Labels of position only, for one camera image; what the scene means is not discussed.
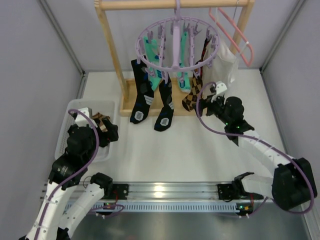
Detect brown argyle sock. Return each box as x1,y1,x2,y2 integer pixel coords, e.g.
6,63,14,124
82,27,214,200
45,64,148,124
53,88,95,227
92,112,110,132
182,75,203,112

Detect teal sock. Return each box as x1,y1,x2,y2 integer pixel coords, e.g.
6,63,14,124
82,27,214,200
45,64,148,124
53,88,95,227
177,31,191,93
143,36,162,91

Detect purple round clip hanger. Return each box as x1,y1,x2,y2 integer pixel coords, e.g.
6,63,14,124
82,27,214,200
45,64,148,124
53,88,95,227
135,0,220,82

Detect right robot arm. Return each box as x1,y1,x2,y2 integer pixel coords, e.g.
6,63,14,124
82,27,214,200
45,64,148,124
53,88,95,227
195,95,318,214

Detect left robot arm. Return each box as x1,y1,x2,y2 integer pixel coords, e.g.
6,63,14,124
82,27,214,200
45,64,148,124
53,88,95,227
22,117,119,240

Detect pink coat hanger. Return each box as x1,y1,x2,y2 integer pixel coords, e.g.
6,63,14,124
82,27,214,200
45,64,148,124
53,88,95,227
208,6,255,67

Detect brown argyle sock in basket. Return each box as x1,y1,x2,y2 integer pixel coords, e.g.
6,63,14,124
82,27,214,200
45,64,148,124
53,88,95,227
92,112,110,132

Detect white plastic basket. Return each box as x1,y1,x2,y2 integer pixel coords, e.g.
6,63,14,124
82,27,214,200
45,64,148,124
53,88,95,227
54,98,119,160

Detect red black argyle sock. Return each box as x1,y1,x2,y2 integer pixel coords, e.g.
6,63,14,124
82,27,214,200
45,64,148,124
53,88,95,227
196,38,211,77

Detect wooden clothes rack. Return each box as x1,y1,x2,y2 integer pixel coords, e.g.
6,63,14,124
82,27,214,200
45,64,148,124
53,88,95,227
94,0,255,117

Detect white cloth bag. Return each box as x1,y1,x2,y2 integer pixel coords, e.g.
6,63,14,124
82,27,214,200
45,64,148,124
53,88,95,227
202,38,239,89

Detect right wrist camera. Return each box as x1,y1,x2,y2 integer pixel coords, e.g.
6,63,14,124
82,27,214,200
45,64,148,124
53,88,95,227
211,81,228,103

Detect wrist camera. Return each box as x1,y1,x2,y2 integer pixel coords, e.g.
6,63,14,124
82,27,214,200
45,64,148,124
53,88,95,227
74,107,97,127
211,81,228,103

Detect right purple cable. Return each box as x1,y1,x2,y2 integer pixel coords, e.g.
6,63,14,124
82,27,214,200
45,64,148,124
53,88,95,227
196,81,314,215

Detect purple cable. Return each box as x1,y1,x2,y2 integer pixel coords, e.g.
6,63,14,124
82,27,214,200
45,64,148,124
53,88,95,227
196,81,314,215
32,108,125,240

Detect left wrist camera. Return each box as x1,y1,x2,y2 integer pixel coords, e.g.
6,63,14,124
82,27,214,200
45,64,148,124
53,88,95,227
74,107,97,127

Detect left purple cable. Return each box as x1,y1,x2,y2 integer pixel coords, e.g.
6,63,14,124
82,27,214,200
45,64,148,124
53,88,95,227
32,108,125,240

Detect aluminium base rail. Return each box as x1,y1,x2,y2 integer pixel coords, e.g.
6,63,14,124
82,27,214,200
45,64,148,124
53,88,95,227
39,181,311,213

